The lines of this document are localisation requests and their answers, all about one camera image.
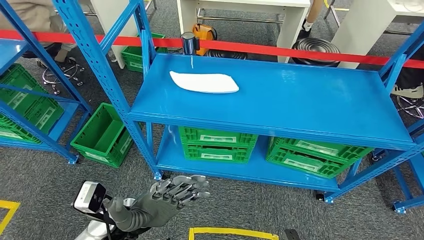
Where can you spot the black left camera bracket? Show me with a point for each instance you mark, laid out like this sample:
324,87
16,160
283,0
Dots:
106,218

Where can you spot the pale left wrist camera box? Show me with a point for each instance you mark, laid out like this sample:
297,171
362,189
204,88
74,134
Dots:
87,197

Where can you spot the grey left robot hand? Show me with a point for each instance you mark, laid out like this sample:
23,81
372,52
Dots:
162,202

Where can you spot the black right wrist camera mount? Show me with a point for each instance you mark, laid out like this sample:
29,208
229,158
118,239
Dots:
292,235

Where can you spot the white desk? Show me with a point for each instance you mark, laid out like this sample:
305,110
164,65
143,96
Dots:
232,3
112,20
364,26

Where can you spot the chrome barrier post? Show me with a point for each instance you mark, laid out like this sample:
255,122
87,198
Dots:
189,43

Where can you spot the red barrier belt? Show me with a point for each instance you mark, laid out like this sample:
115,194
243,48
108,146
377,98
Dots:
265,51

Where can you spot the white moulded part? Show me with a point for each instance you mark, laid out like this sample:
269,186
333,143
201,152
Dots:
205,82

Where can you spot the black round stool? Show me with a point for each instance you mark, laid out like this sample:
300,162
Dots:
314,46
228,54

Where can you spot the orange bag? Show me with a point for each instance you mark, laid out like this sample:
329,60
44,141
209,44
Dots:
205,33

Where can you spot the person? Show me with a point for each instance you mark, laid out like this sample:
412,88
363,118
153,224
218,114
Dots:
313,13
410,76
26,13

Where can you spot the chrome stool base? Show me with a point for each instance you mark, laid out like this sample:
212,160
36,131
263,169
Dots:
61,78
408,112

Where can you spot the yellow floor tape square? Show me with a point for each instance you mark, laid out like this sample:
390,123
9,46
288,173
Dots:
232,231
10,204

